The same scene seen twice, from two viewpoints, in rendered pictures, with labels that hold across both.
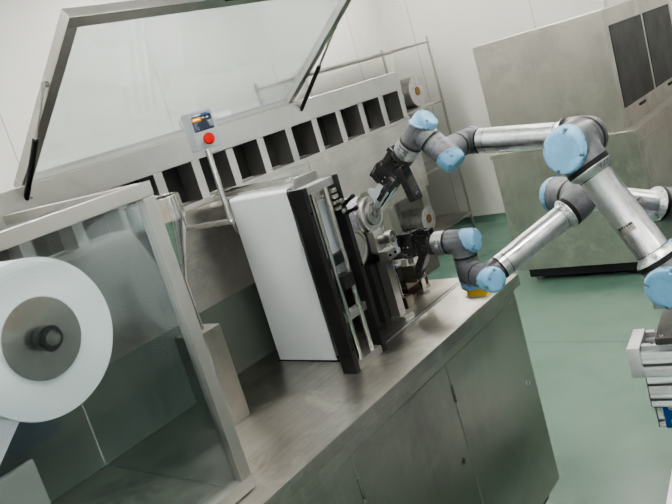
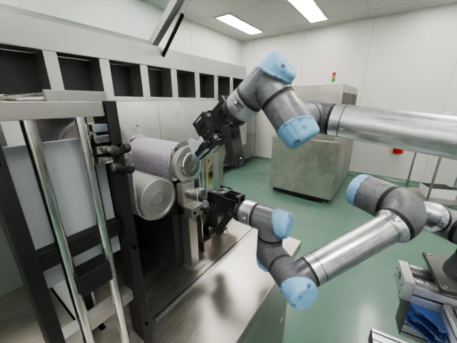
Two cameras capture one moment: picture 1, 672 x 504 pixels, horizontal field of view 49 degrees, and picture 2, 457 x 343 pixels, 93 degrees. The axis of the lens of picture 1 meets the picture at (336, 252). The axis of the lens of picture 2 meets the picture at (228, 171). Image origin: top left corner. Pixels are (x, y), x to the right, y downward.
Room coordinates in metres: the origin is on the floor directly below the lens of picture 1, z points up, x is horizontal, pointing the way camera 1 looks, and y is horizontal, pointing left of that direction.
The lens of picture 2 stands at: (1.71, -0.21, 1.44)
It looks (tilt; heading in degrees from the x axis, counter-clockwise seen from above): 18 degrees down; 355
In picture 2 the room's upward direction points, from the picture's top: straight up
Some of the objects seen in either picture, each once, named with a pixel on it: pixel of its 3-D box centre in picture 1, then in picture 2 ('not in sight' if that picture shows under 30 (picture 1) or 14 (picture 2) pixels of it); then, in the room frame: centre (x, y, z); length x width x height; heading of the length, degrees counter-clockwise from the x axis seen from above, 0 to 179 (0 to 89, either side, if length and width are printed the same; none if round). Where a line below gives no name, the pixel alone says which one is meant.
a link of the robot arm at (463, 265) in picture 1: (471, 272); (271, 253); (2.23, -0.39, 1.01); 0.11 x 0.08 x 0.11; 11
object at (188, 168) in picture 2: (372, 213); (189, 164); (2.37, -0.15, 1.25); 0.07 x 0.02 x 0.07; 139
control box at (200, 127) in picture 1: (202, 130); not in sight; (1.97, 0.24, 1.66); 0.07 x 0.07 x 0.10; 28
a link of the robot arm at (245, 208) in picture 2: (439, 243); (247, 213); (2.29, -0.32, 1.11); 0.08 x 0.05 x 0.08; 139
